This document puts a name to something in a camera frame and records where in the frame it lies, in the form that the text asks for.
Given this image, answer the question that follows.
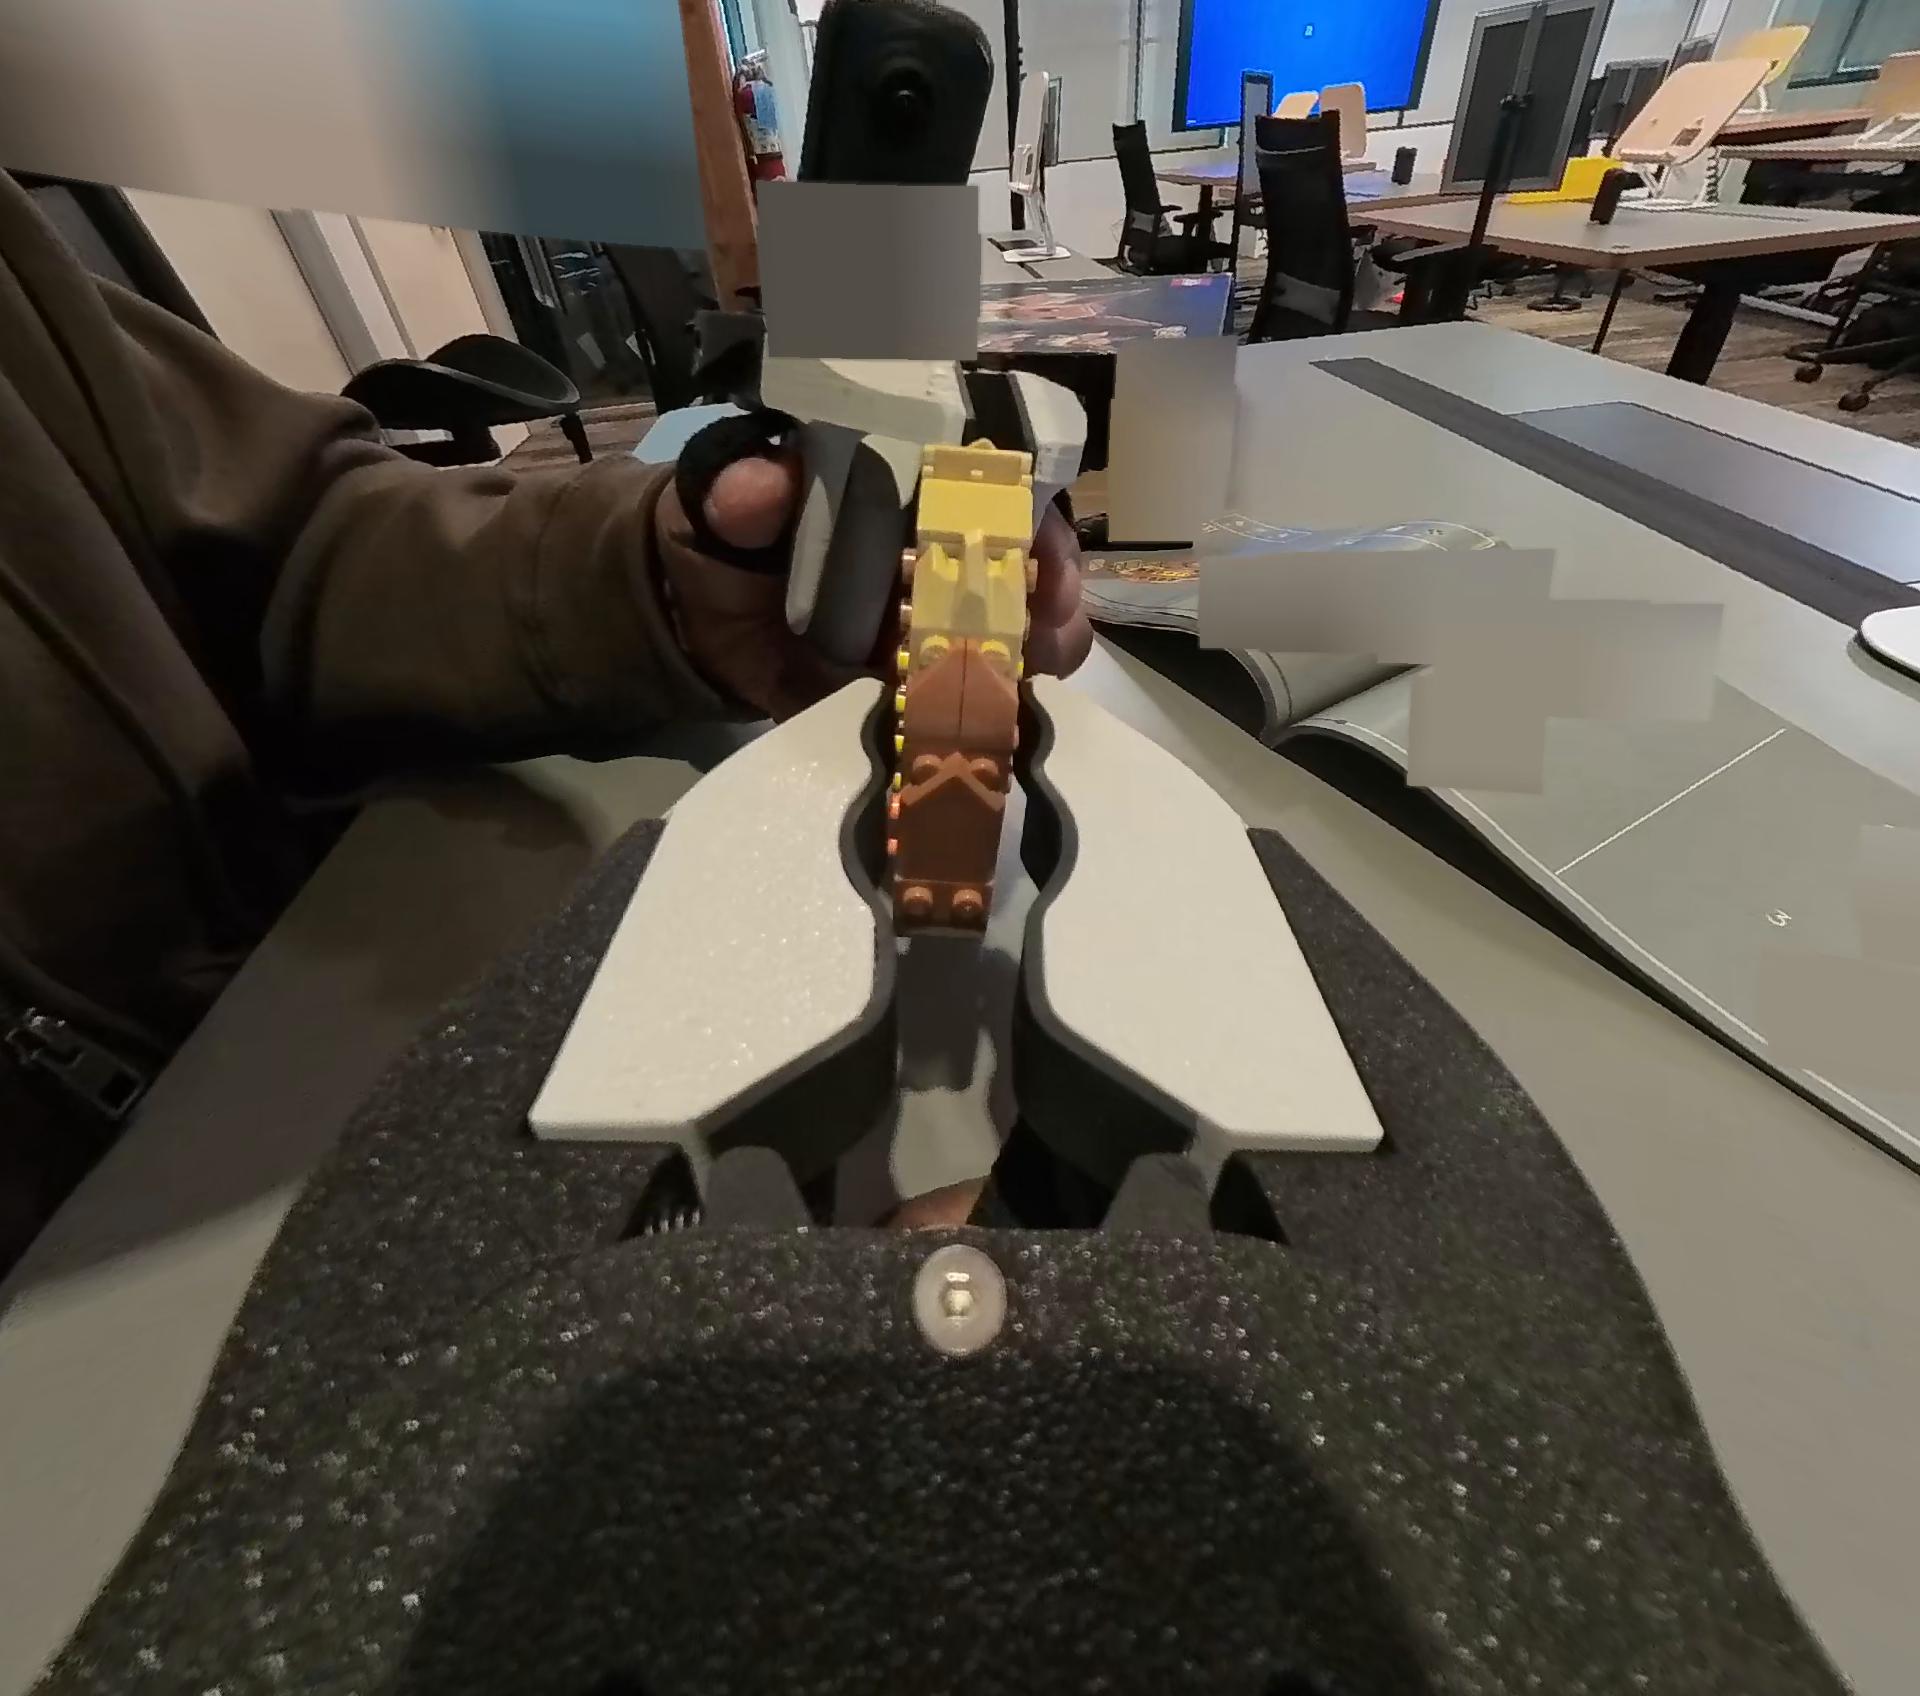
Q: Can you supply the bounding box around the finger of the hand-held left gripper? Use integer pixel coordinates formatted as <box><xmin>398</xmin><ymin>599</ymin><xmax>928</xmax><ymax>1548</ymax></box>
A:
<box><xmin>1008</xmin><ymin>369</ymin><xmax>1085</xmax><ymax>488</ymax></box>
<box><xmin>761</xmin><ymin>353</ymin><xmax>973</xmax><ymax>478</ymax></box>

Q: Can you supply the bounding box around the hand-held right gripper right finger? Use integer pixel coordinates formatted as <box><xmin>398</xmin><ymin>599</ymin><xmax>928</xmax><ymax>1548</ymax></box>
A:
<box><xmin>1020</xmin><ymin>682</ymin><xmax>1385</xmax><ymax>1196</ymax></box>

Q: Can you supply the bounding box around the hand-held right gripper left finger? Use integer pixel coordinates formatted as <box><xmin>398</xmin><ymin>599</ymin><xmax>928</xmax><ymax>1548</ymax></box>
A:
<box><xmin>528</xmin><ymin>672</ymin><xmax>901</xmax><ymax>1196</ymax></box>

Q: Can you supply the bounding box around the brown toy brick assembly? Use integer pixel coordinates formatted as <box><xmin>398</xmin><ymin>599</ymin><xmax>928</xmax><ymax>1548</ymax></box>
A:
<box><xmin>884</xmin><ymin>437</ymin><xmax>1039</xmax><ymax>943</ymax></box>

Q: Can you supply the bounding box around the person's left forearm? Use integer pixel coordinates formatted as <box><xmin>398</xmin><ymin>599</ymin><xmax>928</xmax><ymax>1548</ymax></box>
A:
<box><xmin>224</xmin><ymin>376</ymin><xmax>707</xmax><ymax>769</ymax></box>

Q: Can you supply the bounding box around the grey desk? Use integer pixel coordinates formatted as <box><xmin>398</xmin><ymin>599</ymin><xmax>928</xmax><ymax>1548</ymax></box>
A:
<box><xmin>0</xmin><ymin>319</ymin><xmax>1920</xmax><ymax>1696</ymax></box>

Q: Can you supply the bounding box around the person's left hand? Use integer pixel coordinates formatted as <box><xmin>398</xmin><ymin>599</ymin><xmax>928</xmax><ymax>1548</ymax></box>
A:
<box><xmin>653</xmin><ymin>451</ymin><xmax>1097</xmax><ymax>721</ymax></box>

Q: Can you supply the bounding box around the printed toy box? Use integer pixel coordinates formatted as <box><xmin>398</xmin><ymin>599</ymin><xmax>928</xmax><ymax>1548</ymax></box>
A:
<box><xmin>973</xmin><ymin>275</ymin><xmax>1236</xmax><ymax>439</ymax></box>

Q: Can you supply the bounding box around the red fire extinguisher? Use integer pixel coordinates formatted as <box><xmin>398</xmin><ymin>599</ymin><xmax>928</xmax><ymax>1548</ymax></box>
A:
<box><xmin>731</xmin><ymin>53</ymin><xmax>786</xmax><ymax>187</ymax></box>

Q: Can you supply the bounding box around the black office chair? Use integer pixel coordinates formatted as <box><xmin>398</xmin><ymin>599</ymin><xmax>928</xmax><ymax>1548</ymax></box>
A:
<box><xmin>1111</xmin><ymin>120</ymin><xmax>1205</xmax><ymax>277</ymax></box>
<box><xmin>1252</xmin><ymin>113</ymin><xmax>1390</xmax><ymax>341</ymax></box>

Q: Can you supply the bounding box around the grey instruction booklet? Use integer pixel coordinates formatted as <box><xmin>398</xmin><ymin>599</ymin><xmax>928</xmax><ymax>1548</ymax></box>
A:
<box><xmin>1080</xmin><ymin>511</ymin><xmax>1920</xmax><ymax>1166</ymax></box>

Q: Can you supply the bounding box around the black desktop monitor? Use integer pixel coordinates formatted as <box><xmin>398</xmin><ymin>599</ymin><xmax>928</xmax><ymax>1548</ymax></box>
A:
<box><xmin>1446</xmin><ymin>0</ymin><xmax>1618</xmax><ymax>198</ymax></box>

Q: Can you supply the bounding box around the long office table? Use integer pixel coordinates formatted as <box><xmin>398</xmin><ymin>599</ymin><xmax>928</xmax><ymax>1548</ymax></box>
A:
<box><xmin>1356</xmin><ymin>189</ymin><xmax>1920</xmax><ymax>386</ymax></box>

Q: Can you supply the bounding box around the person's brown jacket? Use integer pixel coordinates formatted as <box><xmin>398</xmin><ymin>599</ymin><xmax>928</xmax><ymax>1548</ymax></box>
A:
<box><xmin>0</xmin><ymin>166</ymin><xmax>391</xmax><ymax>1278</ymax></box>

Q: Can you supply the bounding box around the tan laptop stand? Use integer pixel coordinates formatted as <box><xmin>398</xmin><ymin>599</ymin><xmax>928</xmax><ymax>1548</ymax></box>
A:
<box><xmin>1611</xmin><ymin>60</ymin><xmax>1782</xmax><ymax>166</ymax></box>

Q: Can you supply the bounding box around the wooden post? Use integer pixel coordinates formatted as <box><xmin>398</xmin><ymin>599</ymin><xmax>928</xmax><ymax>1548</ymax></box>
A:
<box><xmin>663</xmin><ymin>0</ymin><xmax>760</xmax><ymax>310</ymax></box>

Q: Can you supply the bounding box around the blue wall screen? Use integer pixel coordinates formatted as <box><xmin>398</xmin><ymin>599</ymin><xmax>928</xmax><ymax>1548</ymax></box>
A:
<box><xmin>1171</xmin><ymin>0</ymin><xmax>1463</xmax><ymax>136</ymax></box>

